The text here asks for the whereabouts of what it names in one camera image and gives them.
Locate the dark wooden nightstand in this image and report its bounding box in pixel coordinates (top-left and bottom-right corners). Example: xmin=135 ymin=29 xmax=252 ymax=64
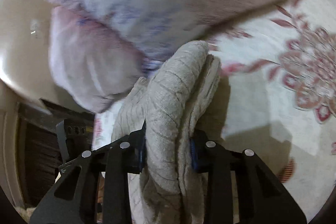
xmin=16 ymin=99 xmax=94 ymax=208

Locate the beige cable-knit sweater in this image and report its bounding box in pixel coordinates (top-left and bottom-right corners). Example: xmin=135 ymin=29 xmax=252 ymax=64
xmin=111 ymin=41 xmax=221 ymax=223

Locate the floral bed sheet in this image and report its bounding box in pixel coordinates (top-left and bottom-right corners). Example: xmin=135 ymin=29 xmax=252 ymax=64
xmin=90 ymin=0 xmax=336 ymax=224

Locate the left floral pillow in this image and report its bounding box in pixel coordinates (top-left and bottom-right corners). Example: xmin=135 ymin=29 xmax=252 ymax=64
xmin=49 ymin=6 xmax=143 ymax=113

